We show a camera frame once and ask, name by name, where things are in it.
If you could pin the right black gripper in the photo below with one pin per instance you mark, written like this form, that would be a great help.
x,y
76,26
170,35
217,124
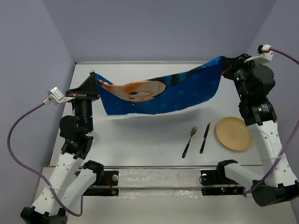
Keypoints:
x,y
230,64

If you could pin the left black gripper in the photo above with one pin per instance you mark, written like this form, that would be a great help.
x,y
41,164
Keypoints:
x,y
88,90

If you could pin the blue cartoon placemat cloth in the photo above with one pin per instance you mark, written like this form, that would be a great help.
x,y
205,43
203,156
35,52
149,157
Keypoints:
x,y
162,94

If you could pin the tan round plate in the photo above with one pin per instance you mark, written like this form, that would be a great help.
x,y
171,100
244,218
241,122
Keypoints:
x,y
233,134

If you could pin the gold fork dark handle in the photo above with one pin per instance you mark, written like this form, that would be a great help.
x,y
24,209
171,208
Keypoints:
x,y
192,133

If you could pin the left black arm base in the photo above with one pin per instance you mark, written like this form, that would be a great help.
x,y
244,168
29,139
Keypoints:
x,y
105,185

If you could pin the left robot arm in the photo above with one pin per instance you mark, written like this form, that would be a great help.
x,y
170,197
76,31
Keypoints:
x,y
65,186

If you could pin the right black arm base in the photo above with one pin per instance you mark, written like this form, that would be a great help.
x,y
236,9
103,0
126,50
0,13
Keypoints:
x,y
212,185

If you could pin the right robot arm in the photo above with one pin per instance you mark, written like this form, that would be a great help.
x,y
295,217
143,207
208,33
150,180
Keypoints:
x,y
253,82

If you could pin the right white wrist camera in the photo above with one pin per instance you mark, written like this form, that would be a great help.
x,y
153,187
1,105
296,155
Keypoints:
x,y
265,55

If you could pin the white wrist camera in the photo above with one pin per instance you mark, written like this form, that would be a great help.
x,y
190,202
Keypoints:
x,y
55,96
265,55

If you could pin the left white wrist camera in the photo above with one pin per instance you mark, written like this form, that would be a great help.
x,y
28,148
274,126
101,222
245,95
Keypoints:
x,y
55,96

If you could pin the gold knife dark handle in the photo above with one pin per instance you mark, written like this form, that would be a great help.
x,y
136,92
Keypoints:
x,y
205,137

